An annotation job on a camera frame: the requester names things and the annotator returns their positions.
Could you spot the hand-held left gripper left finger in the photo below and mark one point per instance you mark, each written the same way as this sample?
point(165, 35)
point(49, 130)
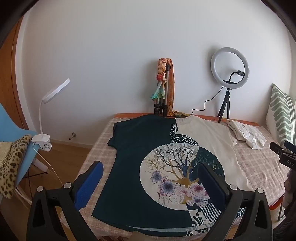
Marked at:
point(92, 178)

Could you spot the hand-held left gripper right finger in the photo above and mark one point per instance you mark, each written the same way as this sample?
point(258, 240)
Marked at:
point(209, 182)

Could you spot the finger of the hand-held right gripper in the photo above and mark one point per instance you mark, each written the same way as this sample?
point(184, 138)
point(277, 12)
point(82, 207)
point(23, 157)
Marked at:
point(291, 146)
point(277, 149)

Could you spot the dark green and cream t-shirt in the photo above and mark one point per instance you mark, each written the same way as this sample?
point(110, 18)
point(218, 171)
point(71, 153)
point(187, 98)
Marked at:
point(129, 162)

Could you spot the pink checked blanket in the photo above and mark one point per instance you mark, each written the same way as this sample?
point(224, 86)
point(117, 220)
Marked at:
point(259, 162)

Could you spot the person's dark clothing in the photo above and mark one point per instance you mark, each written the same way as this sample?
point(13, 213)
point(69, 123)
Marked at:
point(290, 190)

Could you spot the green patterned pillow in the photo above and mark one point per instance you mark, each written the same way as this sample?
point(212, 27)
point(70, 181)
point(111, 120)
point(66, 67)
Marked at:
point(279, 115)

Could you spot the white folded garment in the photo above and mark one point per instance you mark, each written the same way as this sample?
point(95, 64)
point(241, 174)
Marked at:
point(245, 135)

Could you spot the metal door stopper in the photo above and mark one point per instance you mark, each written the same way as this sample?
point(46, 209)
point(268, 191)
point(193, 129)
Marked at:
point(73, 135)

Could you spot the black mini tripod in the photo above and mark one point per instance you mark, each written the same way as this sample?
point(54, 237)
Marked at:
point(227, 97)

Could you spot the leopard print cloth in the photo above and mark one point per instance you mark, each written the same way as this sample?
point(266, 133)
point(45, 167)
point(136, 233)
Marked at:
point(13, 162)

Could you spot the grey folded tripod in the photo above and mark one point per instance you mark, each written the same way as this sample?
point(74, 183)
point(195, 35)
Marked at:
point(165, 109)

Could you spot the cream knitted cloth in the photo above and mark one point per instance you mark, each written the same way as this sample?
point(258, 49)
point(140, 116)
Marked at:
point(4, 150)

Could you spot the white clip desk lamp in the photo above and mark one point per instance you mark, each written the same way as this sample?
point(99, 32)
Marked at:
point(57, 89)

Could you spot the orange patterned scarf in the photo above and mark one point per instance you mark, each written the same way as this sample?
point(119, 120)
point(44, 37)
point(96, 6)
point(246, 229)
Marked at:
point(171, 92)

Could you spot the blue chair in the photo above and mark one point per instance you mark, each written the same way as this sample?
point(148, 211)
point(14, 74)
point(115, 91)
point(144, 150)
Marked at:
point(9, 125)

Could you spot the braided colourful scarf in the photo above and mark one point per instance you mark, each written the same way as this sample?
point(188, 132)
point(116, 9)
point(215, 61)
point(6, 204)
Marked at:
point(159, 90)

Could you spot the wooden door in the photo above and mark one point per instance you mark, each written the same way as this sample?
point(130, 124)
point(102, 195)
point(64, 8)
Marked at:
point(9, 69)

